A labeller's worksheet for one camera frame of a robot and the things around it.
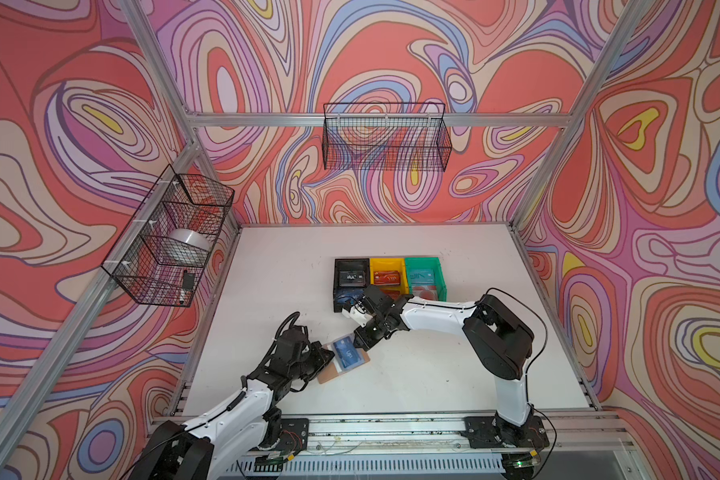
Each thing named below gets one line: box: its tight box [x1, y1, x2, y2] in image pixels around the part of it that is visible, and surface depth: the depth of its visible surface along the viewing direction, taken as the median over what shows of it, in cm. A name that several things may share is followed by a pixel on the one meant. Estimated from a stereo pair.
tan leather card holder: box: [317, 333, 371, 385], surface depth 86 cm
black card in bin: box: [339, 270, 366, 287], surface depth 104 cm
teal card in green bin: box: [409, 268, 435, 284], surface depth 103 cm
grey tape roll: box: [159, 229, 213, 266], surface depth 74 cm
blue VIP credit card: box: [333, 336, 362, 369], surface depth 88 cm
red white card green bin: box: [412, 285, 438, 301], surface depth 101 cm
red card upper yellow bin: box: [374, 271, 401, 285], surface depth 103 cm
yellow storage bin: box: [370, 257, 409, 301], surface depth 101 cm
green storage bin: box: [405, 257, 449, 302], surface depth 101 cm
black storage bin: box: [333, 258, 370, 313], surface depth 103 cm
